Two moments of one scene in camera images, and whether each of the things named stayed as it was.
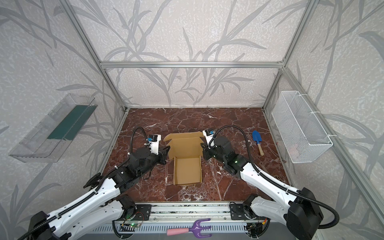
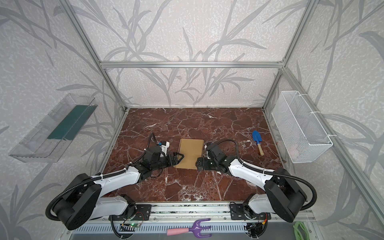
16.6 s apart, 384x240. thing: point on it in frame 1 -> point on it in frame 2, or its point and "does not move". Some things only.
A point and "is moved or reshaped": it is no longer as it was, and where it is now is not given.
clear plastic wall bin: (48, 140) does not move
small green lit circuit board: (135, 225) does not move
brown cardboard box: (185, 148) is moved or reshaped
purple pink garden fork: (171, 232) does not move
